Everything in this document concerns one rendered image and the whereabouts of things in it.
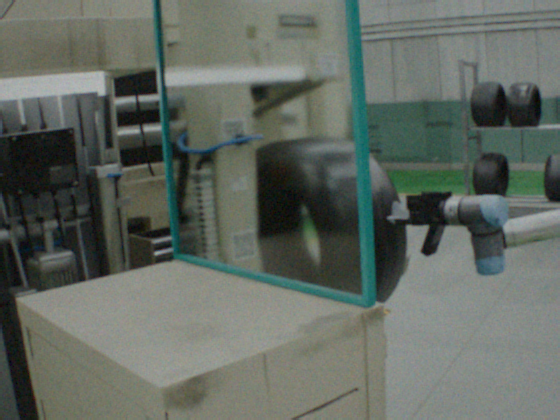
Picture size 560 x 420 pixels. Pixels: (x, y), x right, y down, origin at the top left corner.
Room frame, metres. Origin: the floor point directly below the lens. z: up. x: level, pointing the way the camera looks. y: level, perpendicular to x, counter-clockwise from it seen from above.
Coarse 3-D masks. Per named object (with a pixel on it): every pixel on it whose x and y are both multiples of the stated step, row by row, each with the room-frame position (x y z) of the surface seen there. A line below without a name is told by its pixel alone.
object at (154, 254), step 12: (168, 228) 2.13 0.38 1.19; (132, 240) 2.01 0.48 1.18; (144, 240) 1.95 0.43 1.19; (156, 240) 1.96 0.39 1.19; (168, 240) 1.98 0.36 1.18; (132, 252) 2.02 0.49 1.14; (144, 252) 1.96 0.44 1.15; (156, 252) 1.94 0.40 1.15; (168, 252) 1.97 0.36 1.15; (132, 264) 2.03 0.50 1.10; (144, 264) 1.96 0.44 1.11; (156, 264) 1.95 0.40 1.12
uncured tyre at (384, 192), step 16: (384, 176) 1.81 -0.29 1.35; (384, 192) 1.77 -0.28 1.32; (384, 208) 1.74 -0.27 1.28; (384, 224) 1.72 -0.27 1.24; (384, 240) 1.71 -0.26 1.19; (400, 240) 1.75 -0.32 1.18; (384, 256) 1.71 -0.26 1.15; (400, 256) 1.76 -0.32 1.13; (384, 272) 1.72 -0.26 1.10; (400, 272) 1.78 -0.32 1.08; (384, 288) 1.75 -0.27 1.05
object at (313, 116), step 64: (192, 0) 1.25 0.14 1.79; (256, 0) 1.10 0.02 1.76; (320, 0) 0.99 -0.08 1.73; (192, 64) 1.26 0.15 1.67; (256, 64) 1.11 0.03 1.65; (320, 64) 0.99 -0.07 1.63; (192, 128) 1.27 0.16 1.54; (256, 128) 1.12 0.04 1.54; (320, 128) 1.00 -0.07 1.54; (192, 192) 1.29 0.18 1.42; (256, 192) 1.13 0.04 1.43; (320, 192) 1.01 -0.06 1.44; (192, 256) 1.30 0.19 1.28; (256, 256) 1.14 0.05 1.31; (320, 256) 1.01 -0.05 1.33
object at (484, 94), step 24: (480, 96) 6.88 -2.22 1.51; (504, 96) 7.16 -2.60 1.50; (528, 96) 6.59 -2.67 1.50; (480, 120) 6.91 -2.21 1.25; (504, 120) 7.09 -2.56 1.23; (528, 120) 6.62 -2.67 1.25; (480, 144) 7.42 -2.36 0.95; (480, 168) 6.89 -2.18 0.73; (504, 168) 7.28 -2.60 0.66; (552, 168) 6.44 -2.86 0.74; (480, 192) 6.91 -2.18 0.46; (504, 192) 7.05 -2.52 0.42; (552, 192) 6.43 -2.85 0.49
